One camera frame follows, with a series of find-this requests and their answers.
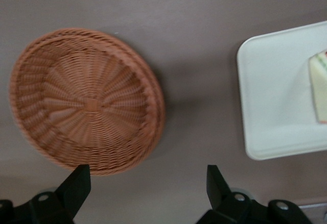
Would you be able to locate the triangle sandwich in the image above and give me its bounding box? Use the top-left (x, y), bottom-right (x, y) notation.
top-left (308, 49), bottom-right (327, 125)

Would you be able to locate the cream plastic tray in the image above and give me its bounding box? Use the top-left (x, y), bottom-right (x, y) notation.
top-left (236, 20), bottom-right (327, 161)

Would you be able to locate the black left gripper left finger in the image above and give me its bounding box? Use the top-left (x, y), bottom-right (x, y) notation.
top-left (0, 164), bottom-right (92, 224)

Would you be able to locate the brown round wicker basket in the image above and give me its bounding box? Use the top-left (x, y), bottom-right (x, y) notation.
top-left (9, 27), bottom-right (166, 177)

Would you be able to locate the clear acrylic bottle rack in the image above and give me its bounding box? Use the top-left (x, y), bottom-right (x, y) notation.
top-left (297, 197), bottom-right (327, 211)

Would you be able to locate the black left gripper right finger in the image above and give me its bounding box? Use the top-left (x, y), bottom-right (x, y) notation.
top-left (195, 164), bottom-right (313, 224)

